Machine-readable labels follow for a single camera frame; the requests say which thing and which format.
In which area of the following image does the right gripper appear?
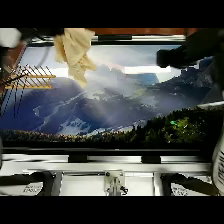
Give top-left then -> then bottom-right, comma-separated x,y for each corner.
156,45 -> 192,70

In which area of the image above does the beige garment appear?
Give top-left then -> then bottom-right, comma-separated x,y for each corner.
52,28 -> 98,88

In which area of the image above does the silver frame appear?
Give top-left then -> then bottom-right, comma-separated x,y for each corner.
0,153 -> 224,197

